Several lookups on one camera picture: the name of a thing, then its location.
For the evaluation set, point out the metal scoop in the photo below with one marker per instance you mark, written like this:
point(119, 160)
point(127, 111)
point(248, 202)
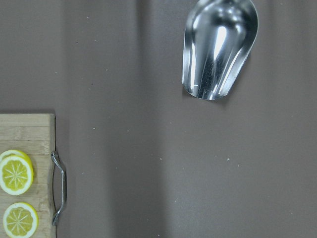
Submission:
point(218, 37)

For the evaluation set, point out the wooden cutting board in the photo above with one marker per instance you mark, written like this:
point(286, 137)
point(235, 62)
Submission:
point(32, 136)

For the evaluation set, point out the lemon slice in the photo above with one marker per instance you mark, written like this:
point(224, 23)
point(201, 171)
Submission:
point(20, 220)
point(16, 175)

